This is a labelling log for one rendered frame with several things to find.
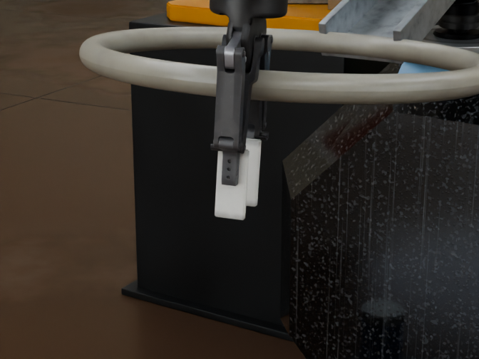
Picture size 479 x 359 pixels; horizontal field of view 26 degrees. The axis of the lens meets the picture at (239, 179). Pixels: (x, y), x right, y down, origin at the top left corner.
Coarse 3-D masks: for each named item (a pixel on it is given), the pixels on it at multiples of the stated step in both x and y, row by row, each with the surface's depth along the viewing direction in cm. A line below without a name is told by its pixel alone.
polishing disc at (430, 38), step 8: (432, 32) 182; (424, 40) 175; (432, 40) 175; (440, 40) 175; (448, 40) 175; (456, 40) 175; (464, 40) 175; (472, 40) 175; (464, 48) 169; (472, 48) 169
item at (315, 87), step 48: (96, 48) 113; (144, 48) 135; (288, 48) 145; (336, 48) 143; (384, 48) 140; (432, 48) 134; (288, 96) 100; (336, 96) 100; (384, 96) 101; (432, 96) 104
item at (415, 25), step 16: (352, 0) 150; (368, 0) 155; (384, 0) 158; (400, 0) 157; (416, 0) 156; (432, 0) 147; (448, 0) 153; (336, 16) 146; (352, 16) 151; (368, 16) 154; (384, 16) 153; (400, 16) 152; (416, 16) 142; (432, 16) 148; (320, 32) 144; (352, 32) 150; (368, 32) 149; (384, 32) 148; (400, 32) 138; (416, 32) 143
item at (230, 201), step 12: (240, 156) 100; (240, 168) 100; (240, 180) 101; (216, 192) 102; (228, 192) 101; (240, 192) 101; (216, 204) 102; (228, 204) 102; (240, 204) 101; (216, 216) 102; (228, 216) 102; (240, 216) 102
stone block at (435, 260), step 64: (320, 128) 191; (384, 128) 175; (448, 128) 168; (320, 192) 185; (384, 192) 178; (448, 192) 171; (320, 256) 189; (384, 256) 181; (448, 256) 174; (320, 320) 193; (384, 320) 185; (448, 320) 177
